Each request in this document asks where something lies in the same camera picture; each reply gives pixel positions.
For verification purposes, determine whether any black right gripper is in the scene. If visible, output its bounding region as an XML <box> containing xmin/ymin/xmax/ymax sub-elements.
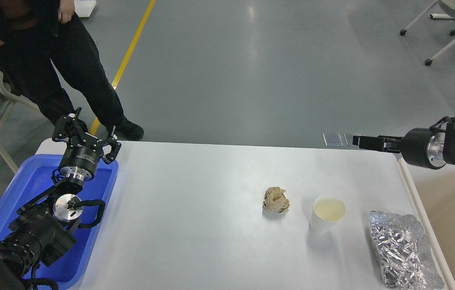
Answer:
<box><xmin>352</xmin><ymin>128</ymin><xmax>446</xmax><ymax>170</ymax></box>

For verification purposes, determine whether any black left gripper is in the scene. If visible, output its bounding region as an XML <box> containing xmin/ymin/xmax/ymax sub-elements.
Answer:
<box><xmin>52</xmin><ymin>107</ymin><xmax>122</xmax><ymax>181</ymax></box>

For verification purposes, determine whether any white paper cup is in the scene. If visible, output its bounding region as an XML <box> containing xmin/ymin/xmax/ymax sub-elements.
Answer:
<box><xmin>310</xmin><ymin>195</ymin><xmax>346</xmax><ymax>234</ymax></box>

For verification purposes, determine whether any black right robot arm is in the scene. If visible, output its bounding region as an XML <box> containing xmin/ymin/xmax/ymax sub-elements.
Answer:
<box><xmin>351</xmin><ymin>116</ymin><xmax>455</xmax><ymax>170</ymax></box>

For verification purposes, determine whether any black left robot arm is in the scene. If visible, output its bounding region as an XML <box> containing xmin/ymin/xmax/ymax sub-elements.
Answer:
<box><xmin>0</xmin><ymin>107</ymin><xmax>122</xmax><ymax>290</ymax></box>

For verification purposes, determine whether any right metal floor plate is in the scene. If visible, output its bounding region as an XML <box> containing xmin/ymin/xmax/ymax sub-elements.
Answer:
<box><xmin>344</xmin><ymin>133</ymin><xmax>361</xmax><ymax>147</ymax></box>

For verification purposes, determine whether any metal floor plate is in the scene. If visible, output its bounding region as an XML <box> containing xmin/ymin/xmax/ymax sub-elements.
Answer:
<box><xmin>323</xmin><ymin>133</ymin><xmax>344</xmax><ymax>147</ymax></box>
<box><xmin>344</xmin><ymin>133</ymin><xmax>361</xmax><ymax>147</ymax></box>

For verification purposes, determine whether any left metal floor plate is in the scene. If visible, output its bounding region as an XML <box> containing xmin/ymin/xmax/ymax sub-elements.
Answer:
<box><xmin>323</xmin><ymin>133</ymin><xmax>344</xmax><ymax>147</ymax></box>

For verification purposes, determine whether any white plastic bin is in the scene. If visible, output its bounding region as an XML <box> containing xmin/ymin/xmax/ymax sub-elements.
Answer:
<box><xmin>398</xmin><ymin>159</ymin><xmax>455</xmax><ymax>290</ymax></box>

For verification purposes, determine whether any crumpled aluminium foil tray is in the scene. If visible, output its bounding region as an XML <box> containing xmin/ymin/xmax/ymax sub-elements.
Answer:
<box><xmin>368</xmin><ymin>211</ymin><xmax>445</xmax><ymax>290</ymax></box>

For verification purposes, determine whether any person in black clothes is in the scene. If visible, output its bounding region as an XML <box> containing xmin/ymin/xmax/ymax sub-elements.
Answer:
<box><xmin>0</xmin><ymin>0</ymin><xmax>144</xmax><ymax>141</ymax></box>

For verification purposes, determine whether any crumpled brown paper ball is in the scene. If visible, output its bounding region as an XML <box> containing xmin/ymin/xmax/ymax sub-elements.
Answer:
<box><xmin>263</xmin><ymin>186</ymin><xmax>290</xmax><ymax>213</ymax></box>

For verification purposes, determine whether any blue plastic tray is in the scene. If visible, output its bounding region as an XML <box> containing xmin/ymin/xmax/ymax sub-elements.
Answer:
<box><xmin>0</xmin><ymin>154</ymin><xmax>118</xmax><ymax>290</ymax></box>

